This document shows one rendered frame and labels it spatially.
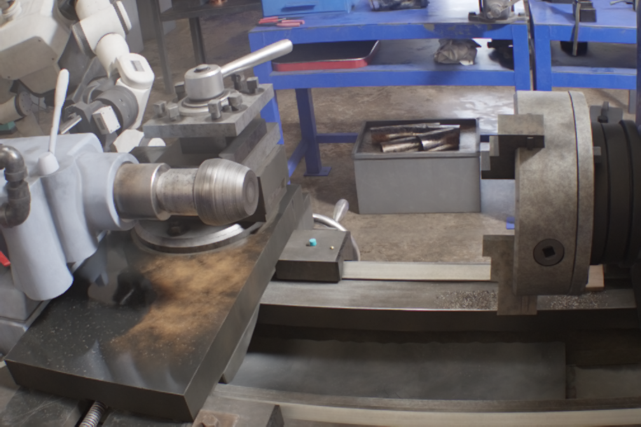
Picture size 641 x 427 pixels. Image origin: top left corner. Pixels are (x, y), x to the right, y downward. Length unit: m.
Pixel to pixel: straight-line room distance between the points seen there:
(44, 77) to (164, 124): 0.91
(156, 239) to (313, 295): 0.27
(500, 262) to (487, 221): 2.10
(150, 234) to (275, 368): 0.31
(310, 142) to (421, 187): 0.67
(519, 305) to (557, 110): 0.25
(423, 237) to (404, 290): 1.73
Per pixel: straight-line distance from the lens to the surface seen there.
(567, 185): 0.75
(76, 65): 1.97
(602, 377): 1.16
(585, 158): 0.75
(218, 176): 0.91
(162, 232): 1.18
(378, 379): 1.15
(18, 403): 1.05
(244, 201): 0.91
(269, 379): 1.18
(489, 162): 0.80
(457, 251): 2.77
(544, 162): 0.75
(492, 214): 3.01
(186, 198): 0.94
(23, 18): 1.88
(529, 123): 0.74
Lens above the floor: 1.50
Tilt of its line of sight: 27 degrees down
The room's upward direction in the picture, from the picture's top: 8 degrees counter-clockwise
